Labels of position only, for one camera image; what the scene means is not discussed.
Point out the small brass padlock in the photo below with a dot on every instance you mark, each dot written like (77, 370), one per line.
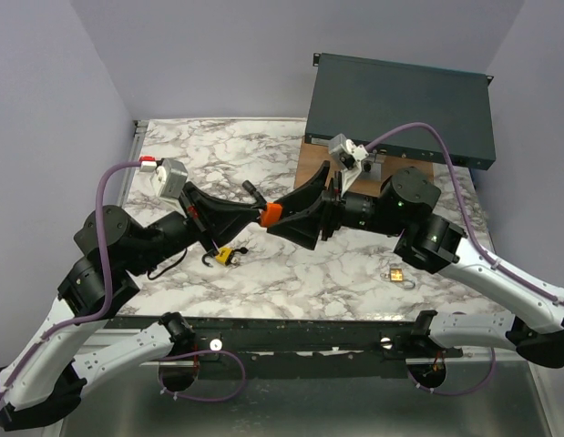
(396, 276)

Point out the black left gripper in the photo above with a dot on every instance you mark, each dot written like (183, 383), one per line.
(238, 216)

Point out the aluminium side rail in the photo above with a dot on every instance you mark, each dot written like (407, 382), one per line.
(141, 129)

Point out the black table edge rail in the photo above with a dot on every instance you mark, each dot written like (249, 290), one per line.
(294, 349)

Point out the yellow padlock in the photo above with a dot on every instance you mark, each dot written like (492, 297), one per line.
(224, 256)

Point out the dark teal network switch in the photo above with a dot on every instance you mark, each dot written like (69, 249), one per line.
(364, 98)

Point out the grey metal lock bracket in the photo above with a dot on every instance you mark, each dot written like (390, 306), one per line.
(372, 167)

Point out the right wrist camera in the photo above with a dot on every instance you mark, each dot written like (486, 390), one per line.
(349, 157)

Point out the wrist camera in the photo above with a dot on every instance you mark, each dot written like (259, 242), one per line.
(167, 176)
(349, 157)

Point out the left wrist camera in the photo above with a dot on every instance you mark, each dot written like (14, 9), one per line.
(167, 176)

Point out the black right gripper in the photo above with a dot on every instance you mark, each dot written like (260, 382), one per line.
(302, 229)

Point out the wooden board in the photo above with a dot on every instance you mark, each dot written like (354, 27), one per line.
(312, 156)

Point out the orange padlock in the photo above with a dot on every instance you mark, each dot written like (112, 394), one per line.
(270, 215)

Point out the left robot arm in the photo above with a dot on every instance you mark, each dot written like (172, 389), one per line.
(48, 380)

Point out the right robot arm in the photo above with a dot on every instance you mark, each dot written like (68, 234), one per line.
(532, 320)

